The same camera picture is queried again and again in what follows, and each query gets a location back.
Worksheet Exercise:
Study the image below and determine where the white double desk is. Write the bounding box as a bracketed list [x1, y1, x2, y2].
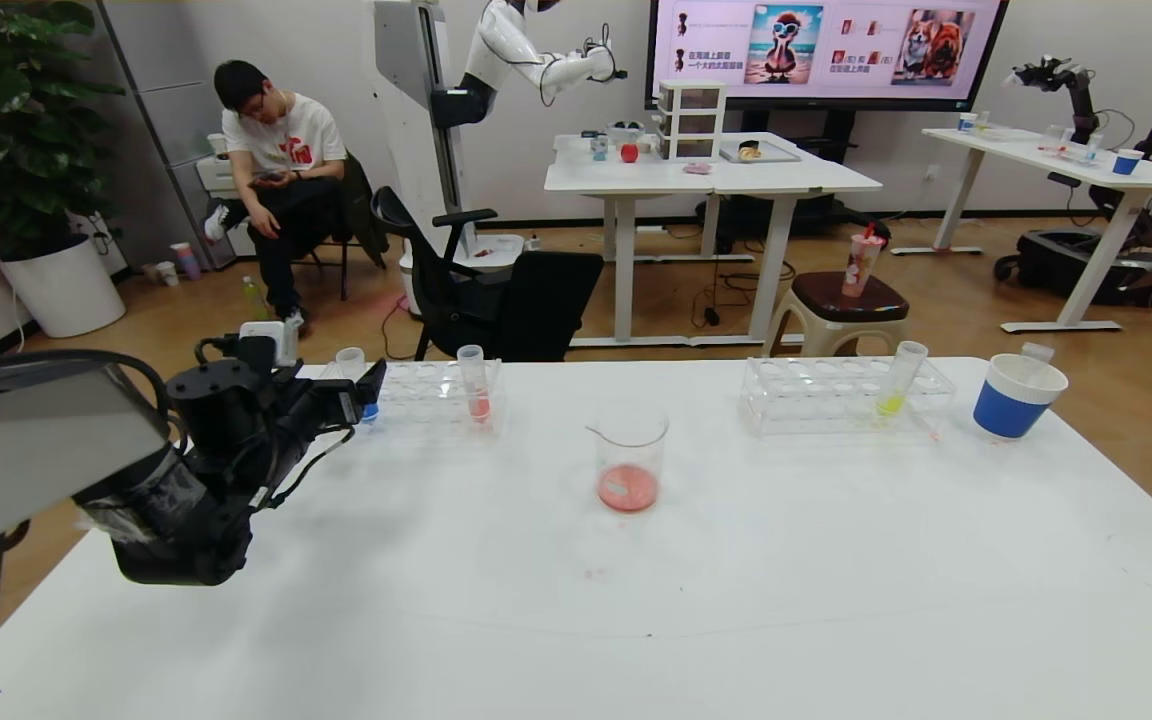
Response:
[544, 132, 882, 350]

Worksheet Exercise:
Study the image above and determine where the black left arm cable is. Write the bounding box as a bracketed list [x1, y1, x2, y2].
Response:
[0, 350, 173, 426]

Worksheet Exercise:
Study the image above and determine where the white plant pot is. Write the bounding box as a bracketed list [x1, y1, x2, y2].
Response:
[0, 236, 127, 339]

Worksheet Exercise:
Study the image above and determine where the test tube with yellow liquid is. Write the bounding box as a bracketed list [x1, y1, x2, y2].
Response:
[874, 341, 929, 419]

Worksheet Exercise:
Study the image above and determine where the black display stand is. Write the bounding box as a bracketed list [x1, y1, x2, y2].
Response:
[701, 110, 889, 255]

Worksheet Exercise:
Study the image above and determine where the grey tray with food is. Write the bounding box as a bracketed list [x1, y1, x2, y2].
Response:
[719, 140, 801, 166]

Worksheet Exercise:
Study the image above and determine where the clear glass beaker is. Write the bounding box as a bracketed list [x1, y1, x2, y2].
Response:
[585, 402, 670, 516]

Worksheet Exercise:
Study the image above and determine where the pink drink cup with straw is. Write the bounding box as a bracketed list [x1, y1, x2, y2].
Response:
[841, 225, 884, 300]

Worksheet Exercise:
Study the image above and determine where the brown topped beige stool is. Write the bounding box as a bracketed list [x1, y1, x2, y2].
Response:
[762, 272, 910, 358]

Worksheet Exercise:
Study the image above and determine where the test tube with red liquid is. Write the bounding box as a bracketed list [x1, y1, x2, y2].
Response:
[457, 345, 493, 425]

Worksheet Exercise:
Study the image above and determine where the large wall display screen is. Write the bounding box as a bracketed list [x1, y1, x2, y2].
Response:
[644, 0, 1010, 113]

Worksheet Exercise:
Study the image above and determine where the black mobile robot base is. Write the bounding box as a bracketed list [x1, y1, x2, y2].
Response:
[994, 228, 1152, 307]

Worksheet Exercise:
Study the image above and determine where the blue white paper cup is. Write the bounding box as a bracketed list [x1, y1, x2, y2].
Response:
[971, 354, 1070, 441]

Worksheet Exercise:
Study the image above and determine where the green potted plant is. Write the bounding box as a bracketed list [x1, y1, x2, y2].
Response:
[0, 0, 127, 264]

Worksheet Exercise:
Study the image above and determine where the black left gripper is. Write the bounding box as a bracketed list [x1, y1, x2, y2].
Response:
[289, 358, 388, 442]

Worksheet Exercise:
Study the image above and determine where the black chair with dark jacket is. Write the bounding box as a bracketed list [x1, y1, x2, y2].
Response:
[291, 148, 389, 302]

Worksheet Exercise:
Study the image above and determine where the grey partition cabinet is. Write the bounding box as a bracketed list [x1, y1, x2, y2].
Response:
[96, 0, 237, 271]

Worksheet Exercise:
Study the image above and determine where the black office chair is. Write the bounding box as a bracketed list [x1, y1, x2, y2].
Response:
[372, 186, 605, 364]

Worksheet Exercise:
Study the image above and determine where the white humanoid robot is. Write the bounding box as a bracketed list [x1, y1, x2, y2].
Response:
[366, 0, 627, 319]

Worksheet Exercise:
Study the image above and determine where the white drawer organizer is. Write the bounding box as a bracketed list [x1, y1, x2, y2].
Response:
[656, 80, 727, 162]

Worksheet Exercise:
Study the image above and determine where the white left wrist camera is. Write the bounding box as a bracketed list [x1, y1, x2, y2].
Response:
[239, 320, 299, 367]

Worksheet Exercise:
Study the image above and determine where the white standing desk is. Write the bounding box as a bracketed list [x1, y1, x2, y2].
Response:
[891, 126, 1152, 334]

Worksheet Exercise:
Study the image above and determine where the seated person in white shirt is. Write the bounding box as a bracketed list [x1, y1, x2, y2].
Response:
[204, 60, 349, 336]

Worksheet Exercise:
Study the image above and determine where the clear acrylic test tube rack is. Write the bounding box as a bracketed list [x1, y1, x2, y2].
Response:
[376, 360, 504, 441]
[739, 357, 957, 438]

